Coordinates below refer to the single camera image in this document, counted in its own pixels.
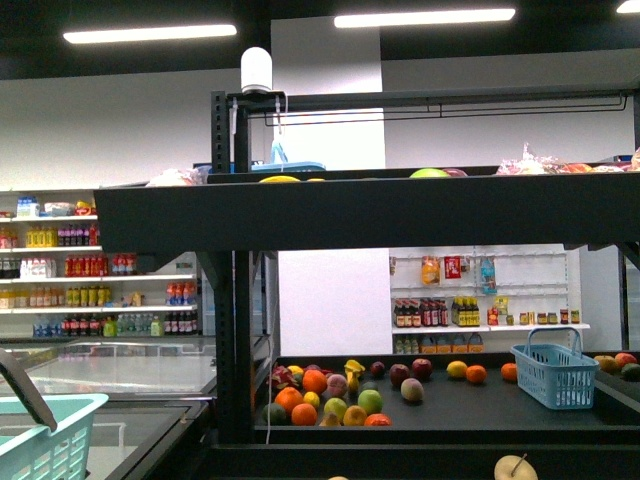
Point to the grey basket handle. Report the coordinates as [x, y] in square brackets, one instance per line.
[23, 387]

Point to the teal plastic shopping basket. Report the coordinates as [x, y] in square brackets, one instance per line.
[31, 450]

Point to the black upper shelf tray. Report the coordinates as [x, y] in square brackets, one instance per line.
[370, 209]

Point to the black rear fruit tray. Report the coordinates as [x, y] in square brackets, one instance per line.
[457, 411]

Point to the black fruit tray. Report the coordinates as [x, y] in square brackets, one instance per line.
[414, 462]
[457, 411]

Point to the glass freezer chest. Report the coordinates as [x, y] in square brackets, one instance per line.
[159, 394]

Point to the black front fruit tray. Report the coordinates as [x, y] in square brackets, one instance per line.
[414, 462]

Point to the blue small basket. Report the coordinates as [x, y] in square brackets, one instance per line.
[558, 377]

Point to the white pear with stem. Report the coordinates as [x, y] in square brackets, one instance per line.
[513, 467]

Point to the black shelf upright post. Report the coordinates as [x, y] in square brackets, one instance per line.
[230, 430]

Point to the white dome camera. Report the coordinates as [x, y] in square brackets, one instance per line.
[256, 71]

